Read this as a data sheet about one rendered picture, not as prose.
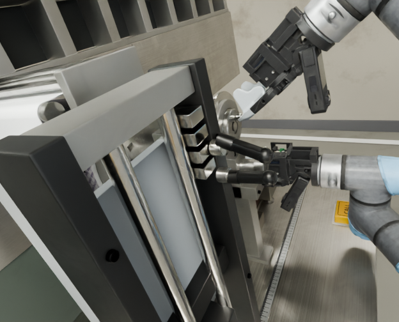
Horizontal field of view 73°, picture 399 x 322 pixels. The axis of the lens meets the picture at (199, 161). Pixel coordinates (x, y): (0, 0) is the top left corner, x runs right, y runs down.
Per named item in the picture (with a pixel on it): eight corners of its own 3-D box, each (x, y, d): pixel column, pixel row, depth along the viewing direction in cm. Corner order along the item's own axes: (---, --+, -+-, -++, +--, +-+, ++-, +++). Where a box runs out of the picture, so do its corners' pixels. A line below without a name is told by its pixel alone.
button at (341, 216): (364, 227, 69) (365, 220, 68) (334, 222, 73) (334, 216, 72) (365, 209, 74) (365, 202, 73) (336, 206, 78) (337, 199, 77)
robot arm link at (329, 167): (342, 176, 62) (339, 198, 56) (320, 174, 64) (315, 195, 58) (343, 147, 58) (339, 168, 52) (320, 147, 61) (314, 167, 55)
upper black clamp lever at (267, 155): (268, 168, 22) (272, 156, 21) (213, 149, 24) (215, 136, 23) (272, 160, 23) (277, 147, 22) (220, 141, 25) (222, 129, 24)
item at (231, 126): (225, 138, 53) (230, 102, 54) (216, 137, 54) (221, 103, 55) (239, 148, 59) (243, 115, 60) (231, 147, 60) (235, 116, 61)
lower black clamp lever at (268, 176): (275, 188, 23) (273, 176, 22) (224, 186, 25) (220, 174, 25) (280, 179, 24) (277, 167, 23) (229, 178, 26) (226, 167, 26)
